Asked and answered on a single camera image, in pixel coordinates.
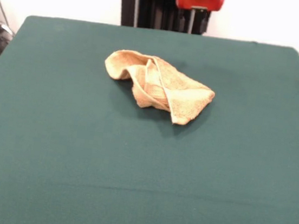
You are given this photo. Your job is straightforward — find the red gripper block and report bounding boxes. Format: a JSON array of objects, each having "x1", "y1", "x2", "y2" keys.
[{"x1": 171, "y1": 0, "x2": 225, "y2": 35}]

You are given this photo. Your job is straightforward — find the tan terry towel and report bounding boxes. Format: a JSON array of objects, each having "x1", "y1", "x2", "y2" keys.
[{"x1": 98, "y1": 47, "x2": 220, "y2": 130}]

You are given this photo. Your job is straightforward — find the dark green tablecloth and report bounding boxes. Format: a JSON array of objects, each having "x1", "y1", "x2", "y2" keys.
[{"x1": 0, "y1": 10, "x2": 299, "y2": 224}]

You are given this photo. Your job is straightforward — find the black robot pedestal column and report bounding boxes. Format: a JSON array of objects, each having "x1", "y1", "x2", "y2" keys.
[{"x1": 116, "y1": 0, "x2": 215, "y2": 37}]

